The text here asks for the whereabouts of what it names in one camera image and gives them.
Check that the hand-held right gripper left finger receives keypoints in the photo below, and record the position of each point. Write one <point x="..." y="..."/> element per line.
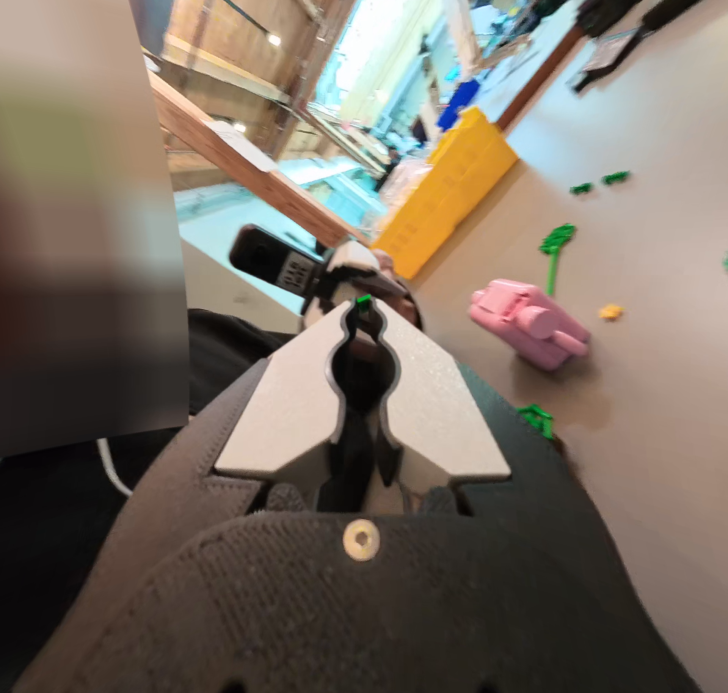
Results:
<point x="273" y="420"/>

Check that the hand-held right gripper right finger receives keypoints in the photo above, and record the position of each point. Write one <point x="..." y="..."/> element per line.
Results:
<point x="443" y="420"/>

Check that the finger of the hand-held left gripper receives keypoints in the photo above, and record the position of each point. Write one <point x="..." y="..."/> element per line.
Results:
<point x="355" y="258"/>
<point x="321" y="312"/>

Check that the green toy leaf piece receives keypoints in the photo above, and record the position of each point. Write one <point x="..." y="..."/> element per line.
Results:
<point x="363" y="301"/>

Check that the person's left forearm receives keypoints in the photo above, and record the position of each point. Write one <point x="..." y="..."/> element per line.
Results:
<point x="227" y="357"/>

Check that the person's left hand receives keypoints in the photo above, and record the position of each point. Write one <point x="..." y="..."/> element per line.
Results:
<point x="406" y="306"/>

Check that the clear plastic bags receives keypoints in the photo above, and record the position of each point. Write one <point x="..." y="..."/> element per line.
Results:
<point x="398" y="184"/>

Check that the green toy web wheel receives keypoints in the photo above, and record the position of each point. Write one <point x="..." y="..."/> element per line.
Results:
<point x="537" y="417"/>

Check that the wooden beam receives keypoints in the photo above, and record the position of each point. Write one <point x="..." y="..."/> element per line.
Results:
<point x="227" y="152"/>

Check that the yellow storage bin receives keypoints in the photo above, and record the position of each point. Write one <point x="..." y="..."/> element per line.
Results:
<point x="449" y="192"/>

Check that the white paper sign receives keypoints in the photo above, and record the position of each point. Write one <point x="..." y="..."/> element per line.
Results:
<point x="244" y="141"/>

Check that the pink toy watering can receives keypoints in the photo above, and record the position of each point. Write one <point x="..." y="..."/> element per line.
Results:
<point x="529" y="323"/>

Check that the blue storage bin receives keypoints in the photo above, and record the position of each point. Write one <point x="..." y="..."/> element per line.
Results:
<point x="460" y="101"/>

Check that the yellow toy star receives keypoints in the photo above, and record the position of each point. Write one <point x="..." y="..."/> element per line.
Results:
<point x="611" y="310"/>

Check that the green toy flower stem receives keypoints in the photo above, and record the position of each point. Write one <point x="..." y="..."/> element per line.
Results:
<point x="557" y="243"/>

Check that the wooden stand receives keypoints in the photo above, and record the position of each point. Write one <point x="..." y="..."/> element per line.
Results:
<point x="460" y="21"/>

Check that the person's black jacket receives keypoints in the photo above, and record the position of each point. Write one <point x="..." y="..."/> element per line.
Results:
<point x="45" y="562"/>

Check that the flat black device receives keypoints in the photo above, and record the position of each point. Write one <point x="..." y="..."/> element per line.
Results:
<point x="606" y="58"/>

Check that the black box device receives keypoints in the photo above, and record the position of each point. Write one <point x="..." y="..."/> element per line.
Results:
<point x="608" y="4"/>

